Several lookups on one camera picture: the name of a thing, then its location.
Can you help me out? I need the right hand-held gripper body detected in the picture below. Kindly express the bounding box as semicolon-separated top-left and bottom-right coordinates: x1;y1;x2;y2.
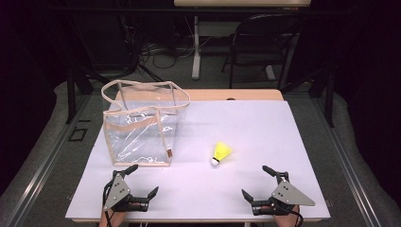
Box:
252;171;317;217

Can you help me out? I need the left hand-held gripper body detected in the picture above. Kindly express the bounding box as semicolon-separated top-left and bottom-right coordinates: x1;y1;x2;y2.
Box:
102;169;149;213

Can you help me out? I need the transparent bag with beige trim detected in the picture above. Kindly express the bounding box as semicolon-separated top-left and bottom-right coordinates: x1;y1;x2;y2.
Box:
100;79;191;167

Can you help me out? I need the yellow shuttlecock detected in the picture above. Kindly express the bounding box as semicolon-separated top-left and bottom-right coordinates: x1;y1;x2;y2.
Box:
210;141;234;167

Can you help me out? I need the person's right hand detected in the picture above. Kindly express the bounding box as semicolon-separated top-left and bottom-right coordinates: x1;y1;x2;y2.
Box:
271;204;301;227

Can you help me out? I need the person's left hand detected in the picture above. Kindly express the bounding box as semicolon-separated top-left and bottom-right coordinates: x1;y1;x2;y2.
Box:
98;209;129;227

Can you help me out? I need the black folding chair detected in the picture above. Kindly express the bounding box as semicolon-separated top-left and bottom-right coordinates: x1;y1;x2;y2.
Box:
220;13;305;90

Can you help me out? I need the white desk with legs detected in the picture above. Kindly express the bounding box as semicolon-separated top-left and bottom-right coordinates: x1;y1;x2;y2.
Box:
173;0;312;80

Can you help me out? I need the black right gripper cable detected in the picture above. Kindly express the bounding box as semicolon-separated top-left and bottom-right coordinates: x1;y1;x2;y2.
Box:
273;202;305;227

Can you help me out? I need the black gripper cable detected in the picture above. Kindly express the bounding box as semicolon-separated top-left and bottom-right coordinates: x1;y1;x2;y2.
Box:
273;202;305;227
101;181;115;227

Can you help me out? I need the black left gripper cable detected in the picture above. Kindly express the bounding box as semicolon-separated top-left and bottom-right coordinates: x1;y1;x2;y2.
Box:
101;181;115;227

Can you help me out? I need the black metal stand post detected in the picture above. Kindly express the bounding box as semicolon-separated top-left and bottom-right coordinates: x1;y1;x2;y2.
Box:
323;67;336;129
65;66;78;125

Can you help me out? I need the bundle of floor cables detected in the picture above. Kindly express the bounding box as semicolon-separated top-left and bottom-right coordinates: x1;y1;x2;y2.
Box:
124;15;198;70

